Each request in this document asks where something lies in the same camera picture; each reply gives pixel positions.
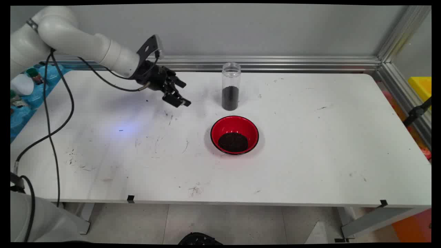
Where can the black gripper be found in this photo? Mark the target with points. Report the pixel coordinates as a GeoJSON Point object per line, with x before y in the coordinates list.
{"type": "Point", "coordinates": [153, 77]}

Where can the black seeds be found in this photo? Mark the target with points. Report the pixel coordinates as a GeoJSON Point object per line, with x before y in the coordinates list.
{"type": "Point", "coordinates": [230, 100]}
{"type": "Point", "coordinates": [233, 143]}

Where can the clear plastic jar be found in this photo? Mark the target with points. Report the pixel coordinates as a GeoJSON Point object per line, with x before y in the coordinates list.
{"type": "Point", "coordinates": [231, 74]}

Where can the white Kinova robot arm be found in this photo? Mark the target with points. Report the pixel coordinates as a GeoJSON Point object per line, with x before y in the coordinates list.
{"type": "Point", "coordinates": [69, 34]}

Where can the red bowl with black rim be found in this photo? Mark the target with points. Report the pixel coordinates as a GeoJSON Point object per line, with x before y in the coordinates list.
{"type": "Point", "coordinates": [234, 124]}

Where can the black seeds in bowl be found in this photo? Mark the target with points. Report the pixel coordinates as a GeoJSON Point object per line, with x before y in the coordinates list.
{"type": "Point", "coordinates": [233, 143]}

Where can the black tape piece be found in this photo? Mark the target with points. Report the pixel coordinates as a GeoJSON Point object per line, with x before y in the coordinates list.
{"type": "Point", "coordinates": [383, 203]}
{"type": "Point", "coordinates": [130, 198]}

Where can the green capped bottle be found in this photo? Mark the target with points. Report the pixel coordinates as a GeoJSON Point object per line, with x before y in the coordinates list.
{"type": "Point", "coordinates": [34, 75]}

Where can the black object on floor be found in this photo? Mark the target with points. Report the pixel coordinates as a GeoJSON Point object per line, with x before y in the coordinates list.
{"type": "Point", "coordinates": [200, 238]}

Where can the white bottle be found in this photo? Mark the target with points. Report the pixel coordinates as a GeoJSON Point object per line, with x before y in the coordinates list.
{"type": "Point", "coordinates": [22, 84]}

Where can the blue plastic tray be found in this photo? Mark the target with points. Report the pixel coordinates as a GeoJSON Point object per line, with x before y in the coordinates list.
{"type": "Point", "coordinates": [24, 117]}

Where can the grey table leg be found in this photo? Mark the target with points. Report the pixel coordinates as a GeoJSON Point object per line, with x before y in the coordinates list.
{"type": "Point", "coordinates": [375, 220]}
{"type": "Point", "coordinates": [84, 217]}

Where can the yellow box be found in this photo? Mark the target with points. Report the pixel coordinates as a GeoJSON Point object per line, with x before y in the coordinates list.
{"type": "Point", "coordinates": [422, 88]}

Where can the orange box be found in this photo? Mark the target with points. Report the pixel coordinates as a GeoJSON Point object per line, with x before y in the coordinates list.
{"type": "Point", "coordinates": [413, 227]}

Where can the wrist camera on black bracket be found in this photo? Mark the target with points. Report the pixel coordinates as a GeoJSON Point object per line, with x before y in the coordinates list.
{"type": "Point", "coordinates": [150, 46]}

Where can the long aluminium frame rail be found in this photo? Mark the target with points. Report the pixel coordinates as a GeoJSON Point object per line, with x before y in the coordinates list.
{"type": "Point", "coordinates": [293, 63]}

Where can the short aluminium frame rail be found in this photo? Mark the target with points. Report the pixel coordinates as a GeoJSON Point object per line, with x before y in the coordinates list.
{"type": "Point", "coordinates": [399, 89]}

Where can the aluminium frame corner post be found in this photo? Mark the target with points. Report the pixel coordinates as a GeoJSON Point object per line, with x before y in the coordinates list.
{"type": "Point", "coordinates": [403, 32]}

